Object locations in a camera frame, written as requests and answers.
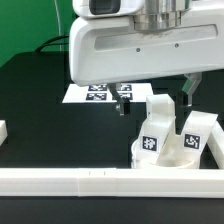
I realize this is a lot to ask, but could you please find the white front fence bar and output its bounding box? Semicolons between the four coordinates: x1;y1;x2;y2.
0;168;224;198

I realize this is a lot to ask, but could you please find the white left fence bar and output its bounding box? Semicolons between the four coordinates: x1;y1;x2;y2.
0;120;8;146

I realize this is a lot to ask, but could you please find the black cable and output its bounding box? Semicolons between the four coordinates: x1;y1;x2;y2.
34;34;70;54

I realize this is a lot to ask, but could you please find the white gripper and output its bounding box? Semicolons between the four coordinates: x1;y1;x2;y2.
69;0;224;116

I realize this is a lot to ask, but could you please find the white round stool seat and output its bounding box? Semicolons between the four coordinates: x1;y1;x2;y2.
131;141;200;170

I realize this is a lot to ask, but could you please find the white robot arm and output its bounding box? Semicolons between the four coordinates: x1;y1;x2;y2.
69;0;224;115

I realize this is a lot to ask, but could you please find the white marker sheet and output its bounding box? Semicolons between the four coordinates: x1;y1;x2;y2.
63;83;153;103

